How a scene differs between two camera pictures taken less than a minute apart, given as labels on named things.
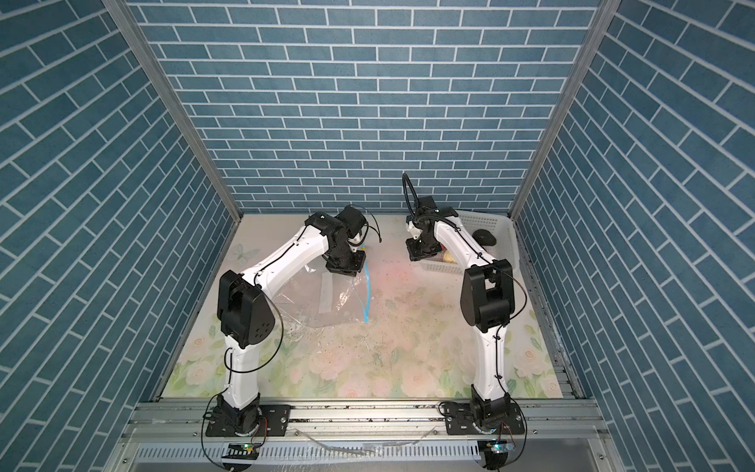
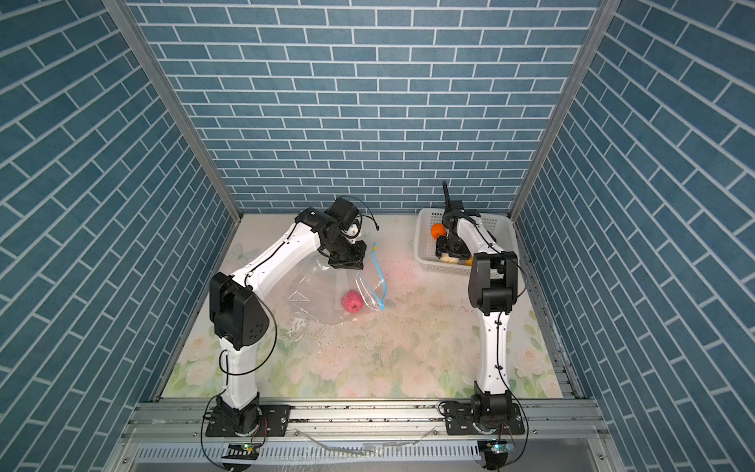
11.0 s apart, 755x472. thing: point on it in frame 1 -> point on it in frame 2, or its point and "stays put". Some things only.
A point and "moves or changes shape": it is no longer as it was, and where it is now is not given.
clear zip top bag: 320,297 moves or changes shape
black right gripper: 414,254 -> 440,249
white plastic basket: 504,248 stays put
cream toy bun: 448,258 stays put
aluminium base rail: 371,437 stays put
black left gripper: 355,268 stays put
